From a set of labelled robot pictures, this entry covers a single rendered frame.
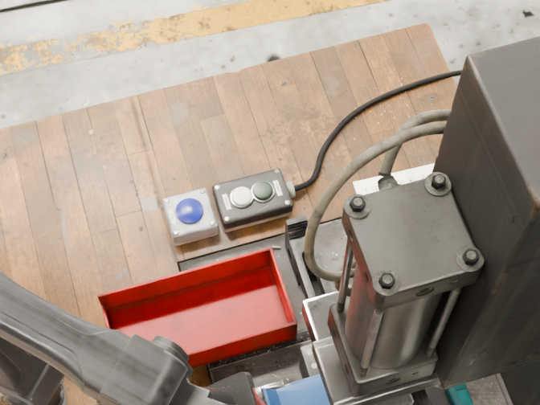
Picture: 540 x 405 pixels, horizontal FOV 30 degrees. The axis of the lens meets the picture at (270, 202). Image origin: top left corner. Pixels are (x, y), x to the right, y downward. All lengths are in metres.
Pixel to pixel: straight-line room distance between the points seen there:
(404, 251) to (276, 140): 0.77
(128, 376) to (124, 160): 0.63
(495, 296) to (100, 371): 0.39
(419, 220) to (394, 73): 0.83
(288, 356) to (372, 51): 0.53
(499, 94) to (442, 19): 2.13
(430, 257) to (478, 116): 0.13
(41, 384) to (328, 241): 0.47
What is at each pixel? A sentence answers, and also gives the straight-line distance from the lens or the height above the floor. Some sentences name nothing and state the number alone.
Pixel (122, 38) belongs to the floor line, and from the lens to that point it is 2.81.
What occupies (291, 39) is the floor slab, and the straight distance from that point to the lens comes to 2.77.
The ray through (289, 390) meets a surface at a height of 0.99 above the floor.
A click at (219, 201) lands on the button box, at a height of 0.93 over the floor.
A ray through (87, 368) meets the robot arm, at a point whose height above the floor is 1.32.
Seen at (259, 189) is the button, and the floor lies 0.94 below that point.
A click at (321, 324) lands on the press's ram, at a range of 1.17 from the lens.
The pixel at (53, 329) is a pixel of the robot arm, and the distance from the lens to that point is 0.99.
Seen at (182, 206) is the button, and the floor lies 0.94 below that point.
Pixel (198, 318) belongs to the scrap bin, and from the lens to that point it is 1.43.
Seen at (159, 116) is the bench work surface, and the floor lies 0.90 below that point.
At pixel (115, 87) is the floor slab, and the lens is 2.72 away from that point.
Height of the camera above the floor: 2.24
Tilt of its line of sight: 63 degrees down
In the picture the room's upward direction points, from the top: straight up
